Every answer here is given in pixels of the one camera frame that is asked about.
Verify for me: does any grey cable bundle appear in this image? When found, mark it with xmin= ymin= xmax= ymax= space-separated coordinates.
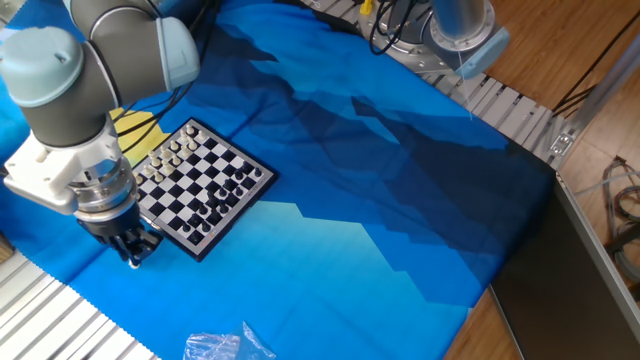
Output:
xmin=574 ymin=155 xmax=640 ymax=286

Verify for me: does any silver vented wrist box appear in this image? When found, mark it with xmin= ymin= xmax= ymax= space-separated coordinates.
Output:
xmin=4 ymin=184 xmax=79 ymax=216

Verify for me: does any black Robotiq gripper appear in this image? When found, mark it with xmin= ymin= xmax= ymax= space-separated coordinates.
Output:
xmin=75 ymin=199 xmax=165 ymax=269

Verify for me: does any black white folding chessboard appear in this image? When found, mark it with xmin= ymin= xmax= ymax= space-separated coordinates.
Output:
xmin=133 ymin=117 xmax=279 ymax=263

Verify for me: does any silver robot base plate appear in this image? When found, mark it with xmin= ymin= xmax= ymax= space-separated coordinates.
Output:
xmin=358 ymin=4 xmax=451 ymax=76

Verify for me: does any aluminium corner bracket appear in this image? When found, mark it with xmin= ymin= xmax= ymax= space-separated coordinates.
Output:
xmin=548 ymin=130 xmax=576 ymax=157

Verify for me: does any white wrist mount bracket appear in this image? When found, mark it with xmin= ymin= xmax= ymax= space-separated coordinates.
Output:
xmin=3 ymin=127 xmax=119 ymax=201

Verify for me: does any blue mountain print cloth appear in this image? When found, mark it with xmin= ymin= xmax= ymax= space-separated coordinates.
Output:
xmin=0 ymin=0 xmax=556 ymax=360

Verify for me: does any black floor cable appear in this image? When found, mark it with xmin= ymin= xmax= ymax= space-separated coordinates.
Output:
xmin=551 ymin=9 xmax=640 ymax=119

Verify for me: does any black aluminium framed panel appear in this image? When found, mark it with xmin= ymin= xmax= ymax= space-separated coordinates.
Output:
xmin=488 ymin=172 xmax=640 ymax=360

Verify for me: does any clear plastic zip bag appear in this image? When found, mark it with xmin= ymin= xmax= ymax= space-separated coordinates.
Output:
xmin=182 ymin=321 xmax=278 ymax=360

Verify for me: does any aluminium frame beam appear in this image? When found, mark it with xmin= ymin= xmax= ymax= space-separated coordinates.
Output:
xmin=549 ymin=34 xmax=640 ymax=169

